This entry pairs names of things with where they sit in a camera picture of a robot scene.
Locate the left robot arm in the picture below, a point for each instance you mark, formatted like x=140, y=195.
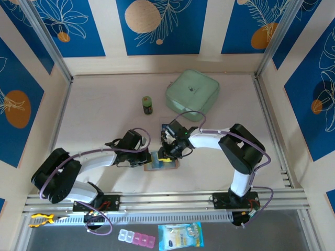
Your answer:
x=57, y=177

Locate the pink leather card holder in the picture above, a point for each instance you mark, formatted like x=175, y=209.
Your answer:
x=174, y=166

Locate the aluminium table side rail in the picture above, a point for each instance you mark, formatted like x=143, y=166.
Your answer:
x=272, y=117
x=61, y=109

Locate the dark green small bottle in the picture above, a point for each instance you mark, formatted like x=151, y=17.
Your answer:
x=147, y=105

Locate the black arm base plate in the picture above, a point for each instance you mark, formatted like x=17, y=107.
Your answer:
x=221, y=200
x=112, y=202

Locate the blue yellow snack packet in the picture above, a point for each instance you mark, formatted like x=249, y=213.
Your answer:
x=180, y=236

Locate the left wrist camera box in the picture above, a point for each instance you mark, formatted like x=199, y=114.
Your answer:
x=132, y=138

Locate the blue VIP card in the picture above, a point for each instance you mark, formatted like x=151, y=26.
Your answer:
x=163, y=126

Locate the aluminium corner post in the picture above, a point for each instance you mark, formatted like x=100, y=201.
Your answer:
x=44, y=36
x=277, y=36

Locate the aluminium rail beam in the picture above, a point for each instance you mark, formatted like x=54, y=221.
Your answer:
x=167, y=198

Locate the white and pink pill organizer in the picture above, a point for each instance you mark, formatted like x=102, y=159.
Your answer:
x=136, y=237

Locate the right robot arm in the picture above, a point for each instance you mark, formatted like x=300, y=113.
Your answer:
x=240, y=149

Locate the mint green zip pouch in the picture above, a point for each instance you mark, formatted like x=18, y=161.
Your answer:
x=192, y=89

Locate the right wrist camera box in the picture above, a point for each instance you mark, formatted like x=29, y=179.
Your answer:
x=176, y=128

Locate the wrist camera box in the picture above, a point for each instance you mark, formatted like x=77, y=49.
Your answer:
x=132, y=138
x=176, y=128

